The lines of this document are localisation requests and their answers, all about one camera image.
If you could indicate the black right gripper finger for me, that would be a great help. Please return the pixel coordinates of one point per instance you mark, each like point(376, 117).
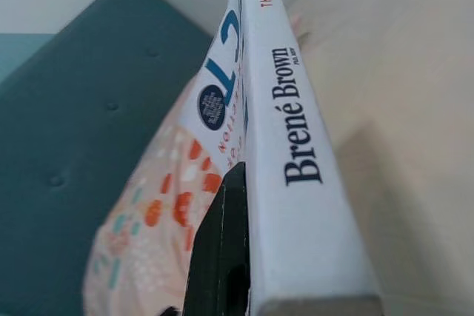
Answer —
point(222, 249)

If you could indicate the pink pillow with coloured dots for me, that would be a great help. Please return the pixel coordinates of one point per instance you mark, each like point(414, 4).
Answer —
point(148, 238)

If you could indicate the white book with blue letters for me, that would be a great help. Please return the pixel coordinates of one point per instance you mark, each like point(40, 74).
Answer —
point(296, 146)

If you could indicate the teal padded headboard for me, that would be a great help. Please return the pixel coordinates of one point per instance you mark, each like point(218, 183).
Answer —
point(74, 109)

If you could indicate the bed with cream sheet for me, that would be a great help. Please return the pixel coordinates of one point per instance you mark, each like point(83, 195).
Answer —
point(407, 72)

